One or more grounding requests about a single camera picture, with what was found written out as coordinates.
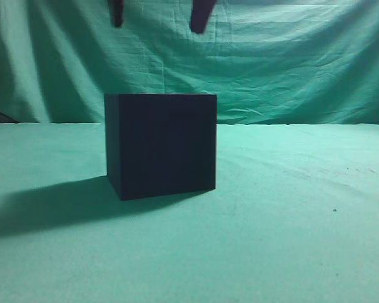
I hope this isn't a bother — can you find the dark purple cube block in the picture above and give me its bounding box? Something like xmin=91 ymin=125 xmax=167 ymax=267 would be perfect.
xmin=104 ymin=93 xmax=217 ymax=201

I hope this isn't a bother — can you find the green cloth table cover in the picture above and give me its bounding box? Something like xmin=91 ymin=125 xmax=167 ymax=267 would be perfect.
xmin=0 ymin=124 xmax=379 ymax=302

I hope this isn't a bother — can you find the green cloth backdrop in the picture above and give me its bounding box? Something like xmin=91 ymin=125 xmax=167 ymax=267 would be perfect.
xmin=0 ymin=1 xmax=379 ymax=124

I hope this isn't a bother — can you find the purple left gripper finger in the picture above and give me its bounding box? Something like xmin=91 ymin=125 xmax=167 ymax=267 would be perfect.
xmin=189 ymin=0 xmax=217 ymax=33

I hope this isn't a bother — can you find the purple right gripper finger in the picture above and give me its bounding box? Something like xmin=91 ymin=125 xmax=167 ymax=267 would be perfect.
xmin=107 ymin=0 xmax=124 ymax=28

